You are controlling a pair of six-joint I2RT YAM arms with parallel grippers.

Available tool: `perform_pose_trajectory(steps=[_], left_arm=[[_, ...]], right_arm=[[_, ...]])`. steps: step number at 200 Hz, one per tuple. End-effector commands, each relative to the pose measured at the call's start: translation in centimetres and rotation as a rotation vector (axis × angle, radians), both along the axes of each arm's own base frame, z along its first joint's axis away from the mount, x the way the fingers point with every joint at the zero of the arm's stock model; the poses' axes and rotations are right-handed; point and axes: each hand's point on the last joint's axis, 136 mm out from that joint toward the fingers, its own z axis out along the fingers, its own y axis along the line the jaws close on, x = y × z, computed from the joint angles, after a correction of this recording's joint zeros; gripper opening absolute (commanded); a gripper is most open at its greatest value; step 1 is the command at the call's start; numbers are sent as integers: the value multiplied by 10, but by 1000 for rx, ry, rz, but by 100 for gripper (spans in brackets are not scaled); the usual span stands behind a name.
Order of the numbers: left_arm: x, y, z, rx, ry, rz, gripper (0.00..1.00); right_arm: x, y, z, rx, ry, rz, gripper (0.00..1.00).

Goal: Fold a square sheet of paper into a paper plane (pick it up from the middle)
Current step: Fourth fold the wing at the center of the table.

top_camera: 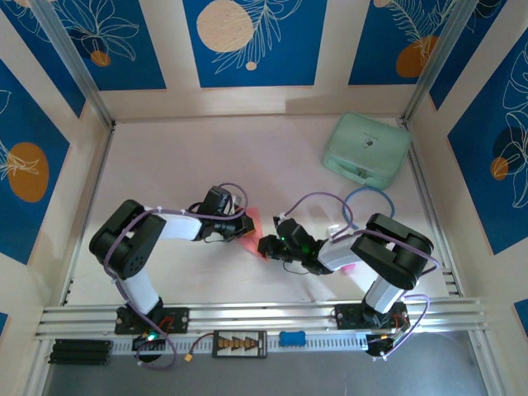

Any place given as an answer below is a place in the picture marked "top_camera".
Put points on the aluminium cross rail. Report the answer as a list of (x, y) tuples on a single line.
[(264, 315)]

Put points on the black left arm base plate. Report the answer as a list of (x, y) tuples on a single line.
[(177, 319)]

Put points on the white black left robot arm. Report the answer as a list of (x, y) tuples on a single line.
[(181, 227)]

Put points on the black power distribution board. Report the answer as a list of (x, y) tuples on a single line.
[(239, 344)]

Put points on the aluminium side rail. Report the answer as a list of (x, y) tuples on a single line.
[(427, 194), (101, 165)]

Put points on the black controller board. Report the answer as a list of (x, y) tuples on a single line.
[(379, 346), (144, 343)]

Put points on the aluminium corner post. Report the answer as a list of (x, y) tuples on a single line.
[(435, 57), (71, 53)]

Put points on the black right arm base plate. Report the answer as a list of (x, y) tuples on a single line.
[(350, 315)]

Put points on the pink cloth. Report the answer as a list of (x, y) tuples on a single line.
[(255, 214)]

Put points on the pink pill organizer box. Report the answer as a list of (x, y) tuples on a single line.
[(348, 269)]

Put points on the mint green zip case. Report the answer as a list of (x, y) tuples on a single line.
[(363, 144)]

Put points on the blue bone-shaped block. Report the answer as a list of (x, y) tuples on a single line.
[(293, 339)]

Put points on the black ribbed block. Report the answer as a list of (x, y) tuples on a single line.
[(80, 352)]

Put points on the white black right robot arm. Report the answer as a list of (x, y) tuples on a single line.
[(338, 255)]

